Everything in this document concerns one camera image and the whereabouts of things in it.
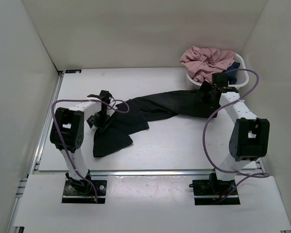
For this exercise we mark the black trousers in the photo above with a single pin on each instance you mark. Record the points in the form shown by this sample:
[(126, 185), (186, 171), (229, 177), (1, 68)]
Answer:
[(192, 103)]

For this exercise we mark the white plastic basket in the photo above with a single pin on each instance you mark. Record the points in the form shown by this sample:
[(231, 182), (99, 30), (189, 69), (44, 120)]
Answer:
[(241, 76)]

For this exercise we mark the pink crumpled garment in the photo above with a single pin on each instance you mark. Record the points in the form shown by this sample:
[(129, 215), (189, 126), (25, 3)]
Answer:
[(202, 63)]

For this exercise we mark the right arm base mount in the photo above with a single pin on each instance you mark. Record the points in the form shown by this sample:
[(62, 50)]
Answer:
[(214, 192)]

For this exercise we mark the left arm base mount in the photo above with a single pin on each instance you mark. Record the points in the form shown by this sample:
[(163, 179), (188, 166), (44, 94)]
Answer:
[(82, 192)]

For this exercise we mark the aluminium frame rail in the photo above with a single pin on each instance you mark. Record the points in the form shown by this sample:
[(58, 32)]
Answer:
[(35, 161)]

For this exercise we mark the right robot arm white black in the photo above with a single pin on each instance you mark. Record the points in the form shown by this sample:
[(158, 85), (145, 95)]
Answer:
[(249, 138)]

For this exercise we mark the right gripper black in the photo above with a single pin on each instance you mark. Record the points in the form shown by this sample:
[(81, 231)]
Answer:
[(205, 89)]

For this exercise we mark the navy blue garment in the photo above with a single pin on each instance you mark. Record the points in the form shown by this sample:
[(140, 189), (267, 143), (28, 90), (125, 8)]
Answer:
[(232, 72)]

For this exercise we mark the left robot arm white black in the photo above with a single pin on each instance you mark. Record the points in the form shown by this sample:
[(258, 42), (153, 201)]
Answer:
[(67, 132)]

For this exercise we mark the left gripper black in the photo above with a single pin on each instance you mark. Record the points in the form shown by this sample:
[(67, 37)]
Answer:
[(91, 121)]

